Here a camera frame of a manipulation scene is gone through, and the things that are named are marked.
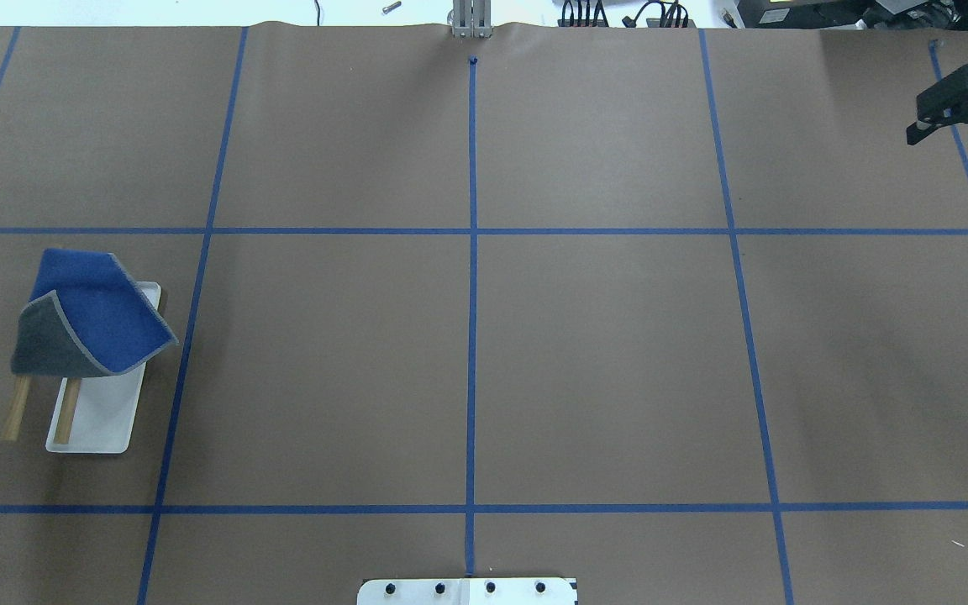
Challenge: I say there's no black usb hub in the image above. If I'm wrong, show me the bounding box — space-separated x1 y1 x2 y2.
621 1 696 29

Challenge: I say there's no blue grey towel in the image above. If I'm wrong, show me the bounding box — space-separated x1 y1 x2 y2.
10 248 178 379

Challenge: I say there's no inner wooden rack bar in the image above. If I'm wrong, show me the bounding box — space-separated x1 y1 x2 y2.
53 376 83 445

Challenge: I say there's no white camera mast base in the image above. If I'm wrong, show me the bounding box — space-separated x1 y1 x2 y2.
356 576 579 604

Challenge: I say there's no wooden rack bar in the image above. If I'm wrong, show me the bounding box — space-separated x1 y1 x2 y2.
1 375 32 441
53 376 83 445

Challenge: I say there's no aluminium frame post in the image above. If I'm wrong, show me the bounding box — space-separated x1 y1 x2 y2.
449 0 494 39

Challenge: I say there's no outer wooden rack bar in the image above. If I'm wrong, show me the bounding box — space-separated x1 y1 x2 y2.
1 375 32 441

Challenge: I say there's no brown paper table cover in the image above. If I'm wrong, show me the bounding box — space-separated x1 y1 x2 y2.
0 24 968 604

